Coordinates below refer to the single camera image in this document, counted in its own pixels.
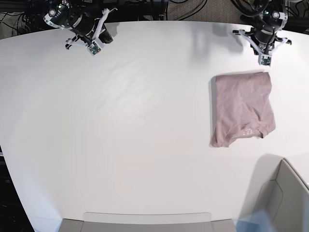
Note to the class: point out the grey bin right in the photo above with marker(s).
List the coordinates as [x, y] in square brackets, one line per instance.
[286, 200]

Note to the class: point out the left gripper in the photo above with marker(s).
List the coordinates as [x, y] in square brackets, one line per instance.
[264, 38]

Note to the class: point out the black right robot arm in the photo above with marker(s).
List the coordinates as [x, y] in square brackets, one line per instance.
[58, 11]

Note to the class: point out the mauve T-shirt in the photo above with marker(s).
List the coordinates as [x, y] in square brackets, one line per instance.
[242, 107]

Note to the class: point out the blue cloth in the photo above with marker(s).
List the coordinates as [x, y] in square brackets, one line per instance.
[257, 222]

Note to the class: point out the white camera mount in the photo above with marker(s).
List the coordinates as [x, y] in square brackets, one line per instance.
[263, 59]
[96, 45]

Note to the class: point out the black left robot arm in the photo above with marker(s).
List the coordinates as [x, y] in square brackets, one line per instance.
[271, 17]

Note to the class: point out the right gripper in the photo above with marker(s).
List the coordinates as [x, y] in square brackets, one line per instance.
[84, 28]

